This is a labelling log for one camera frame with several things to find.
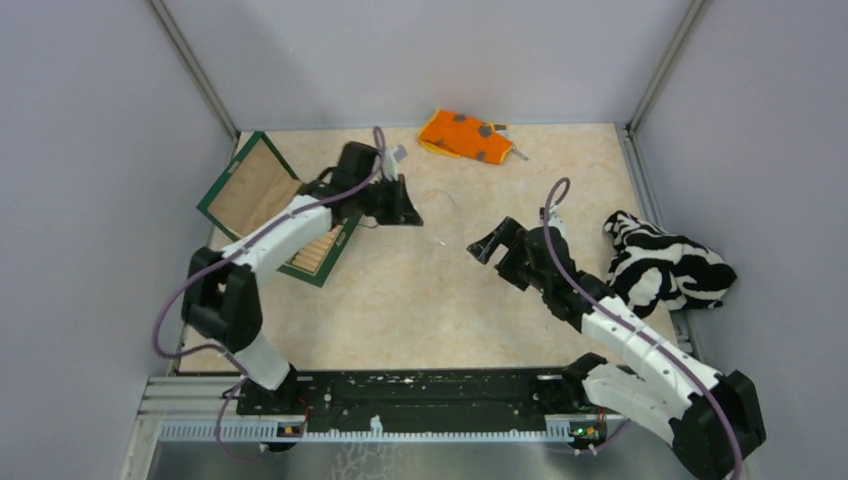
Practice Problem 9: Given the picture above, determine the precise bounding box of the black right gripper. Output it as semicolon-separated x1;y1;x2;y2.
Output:
468;217;550;294

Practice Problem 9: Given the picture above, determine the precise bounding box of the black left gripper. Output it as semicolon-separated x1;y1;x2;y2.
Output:
355;173;423;226

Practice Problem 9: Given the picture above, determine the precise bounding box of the silver bangle with pearls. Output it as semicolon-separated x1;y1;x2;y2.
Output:
418;189;464;247

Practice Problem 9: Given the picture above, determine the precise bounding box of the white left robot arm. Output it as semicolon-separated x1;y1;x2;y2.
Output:
181;128;424;414

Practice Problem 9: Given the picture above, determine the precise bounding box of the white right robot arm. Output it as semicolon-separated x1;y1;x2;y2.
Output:
466;217;767;479

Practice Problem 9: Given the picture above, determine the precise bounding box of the green jewelry box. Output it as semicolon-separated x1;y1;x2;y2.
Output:
197;131;362;288

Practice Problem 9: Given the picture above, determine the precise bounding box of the orange spotted cloth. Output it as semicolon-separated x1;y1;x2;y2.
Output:
417;109;529;165

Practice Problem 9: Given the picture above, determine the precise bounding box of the zebra striped cloth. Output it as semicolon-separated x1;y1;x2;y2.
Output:
603;210;737;318

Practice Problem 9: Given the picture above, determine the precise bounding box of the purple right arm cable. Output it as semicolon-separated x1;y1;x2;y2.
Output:
542;176;745;480

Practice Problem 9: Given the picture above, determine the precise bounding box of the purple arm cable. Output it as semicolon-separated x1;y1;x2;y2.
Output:
152;126;388;465
542;176;745;480

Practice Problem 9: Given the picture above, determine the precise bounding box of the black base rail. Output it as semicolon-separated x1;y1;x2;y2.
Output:
236;367;613;435

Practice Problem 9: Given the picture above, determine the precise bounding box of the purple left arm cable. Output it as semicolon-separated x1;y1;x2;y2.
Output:
152;126;388;465

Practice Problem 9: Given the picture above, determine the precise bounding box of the white toothed cable strip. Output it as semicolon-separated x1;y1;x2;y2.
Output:
159;419;574;443

